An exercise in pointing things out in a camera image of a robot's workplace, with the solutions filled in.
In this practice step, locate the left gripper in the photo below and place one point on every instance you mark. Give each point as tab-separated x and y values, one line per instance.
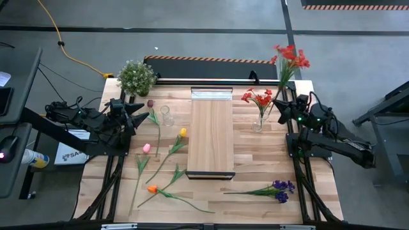
120	111

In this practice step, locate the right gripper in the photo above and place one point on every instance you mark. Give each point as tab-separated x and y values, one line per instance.
298	108

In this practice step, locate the dark purple artificial tulip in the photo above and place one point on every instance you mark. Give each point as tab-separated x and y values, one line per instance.
150	103

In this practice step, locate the red artificial flower bunch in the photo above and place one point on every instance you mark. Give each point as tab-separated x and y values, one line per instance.
289	54
263	100

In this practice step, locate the pink artificial tulip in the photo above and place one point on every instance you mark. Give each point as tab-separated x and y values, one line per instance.
146	148

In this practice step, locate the yellow artificial tulip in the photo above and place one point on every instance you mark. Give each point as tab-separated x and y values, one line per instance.
182	132

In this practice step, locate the purple artificial flower bunch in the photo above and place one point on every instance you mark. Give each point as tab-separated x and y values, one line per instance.
281	185

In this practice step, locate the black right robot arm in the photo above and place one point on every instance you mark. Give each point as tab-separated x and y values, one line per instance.
345	145

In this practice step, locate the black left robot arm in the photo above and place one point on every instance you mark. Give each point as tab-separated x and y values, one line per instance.
73	117

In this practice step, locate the clear glass vase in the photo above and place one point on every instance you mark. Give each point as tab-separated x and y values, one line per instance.
257	127
167	119

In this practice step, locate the potted green leafy plant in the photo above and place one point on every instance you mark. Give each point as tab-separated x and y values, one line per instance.
136	78

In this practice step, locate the black table clamp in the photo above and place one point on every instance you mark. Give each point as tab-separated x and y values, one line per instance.
157	76
254	76

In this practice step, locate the orange tulip flower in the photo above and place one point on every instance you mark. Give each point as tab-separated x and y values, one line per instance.
177	175

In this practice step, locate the translucent plastic strip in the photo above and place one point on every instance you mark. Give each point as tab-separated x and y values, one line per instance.
211	95

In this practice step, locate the orange artificial tulip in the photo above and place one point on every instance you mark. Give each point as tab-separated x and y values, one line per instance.
152	189

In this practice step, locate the white printed box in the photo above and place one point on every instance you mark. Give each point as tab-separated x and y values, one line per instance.
68	156

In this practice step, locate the black desk support beam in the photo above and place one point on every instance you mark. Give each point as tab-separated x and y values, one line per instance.
54	131

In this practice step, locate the black striped-edge floor mat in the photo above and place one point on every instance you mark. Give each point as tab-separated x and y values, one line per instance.
207	68
351	2

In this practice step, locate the grey metal table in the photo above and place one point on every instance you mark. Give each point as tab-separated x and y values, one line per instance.
386	150

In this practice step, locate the white and yellow spray can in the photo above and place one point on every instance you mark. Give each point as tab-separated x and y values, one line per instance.
35	158

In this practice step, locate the grey desk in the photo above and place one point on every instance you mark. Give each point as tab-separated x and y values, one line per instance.
19	80

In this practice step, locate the black computer mouse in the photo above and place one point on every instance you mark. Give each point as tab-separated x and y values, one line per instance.
9	148

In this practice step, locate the black phone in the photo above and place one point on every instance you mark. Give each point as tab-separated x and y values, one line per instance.
4	100

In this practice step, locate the white paper sheet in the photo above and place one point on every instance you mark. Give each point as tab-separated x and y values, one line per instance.
4	79

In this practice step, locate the black aluminium table frame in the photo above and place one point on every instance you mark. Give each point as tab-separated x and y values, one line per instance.
223	83

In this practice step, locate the silver metal bracket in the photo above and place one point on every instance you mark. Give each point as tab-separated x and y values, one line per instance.
118	226
297	227

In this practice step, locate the black horizontal frame beam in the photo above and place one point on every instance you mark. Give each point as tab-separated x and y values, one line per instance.
204	227

